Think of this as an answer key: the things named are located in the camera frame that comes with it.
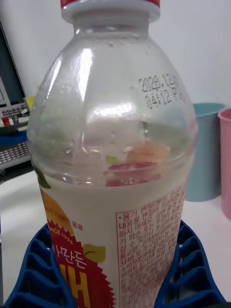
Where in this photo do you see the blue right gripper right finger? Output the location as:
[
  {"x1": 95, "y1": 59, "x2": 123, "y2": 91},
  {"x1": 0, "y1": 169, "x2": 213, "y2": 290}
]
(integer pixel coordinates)
[{"x1": 154, "y1": 219, "x2": 227, "y2": 308}]

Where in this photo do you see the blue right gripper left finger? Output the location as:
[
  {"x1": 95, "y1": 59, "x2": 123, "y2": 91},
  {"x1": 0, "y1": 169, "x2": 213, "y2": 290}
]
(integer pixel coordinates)
[{"x1": 3, "y1": 222, "x2": 77, "y2": 308}]

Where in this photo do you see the clear plastic bottle white label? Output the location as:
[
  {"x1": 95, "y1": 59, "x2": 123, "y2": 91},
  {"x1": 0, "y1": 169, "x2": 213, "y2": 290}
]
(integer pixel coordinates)
[{"x1": 26, "y1": 0, "x2": 199, "y2": 308}]

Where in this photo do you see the pink waste bin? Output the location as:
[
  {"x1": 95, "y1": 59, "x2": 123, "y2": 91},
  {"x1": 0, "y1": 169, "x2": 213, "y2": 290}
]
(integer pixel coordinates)
[{"x1": 218, "y1": 107, "x2": 231, "y2": 219}]

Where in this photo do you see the pale blue waste bin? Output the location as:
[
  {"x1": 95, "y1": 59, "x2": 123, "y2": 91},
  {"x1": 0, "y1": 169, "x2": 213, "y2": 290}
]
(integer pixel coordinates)
[{"x1": 184, "y1": 103, "x2": 227, "y2": 202}]

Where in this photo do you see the grey equipment rack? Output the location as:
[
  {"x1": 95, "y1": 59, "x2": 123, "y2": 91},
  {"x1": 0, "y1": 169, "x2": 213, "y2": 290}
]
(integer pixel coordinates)
[{"x1": 0, "y1": 21, "x2": 32, "y2": 174}]

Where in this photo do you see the yellow-green waste bin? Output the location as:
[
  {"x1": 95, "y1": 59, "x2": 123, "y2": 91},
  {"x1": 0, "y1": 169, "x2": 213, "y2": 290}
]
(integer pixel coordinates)
[{"x1": 24, "y1": 95, "x2": 38, "y2": 111}]

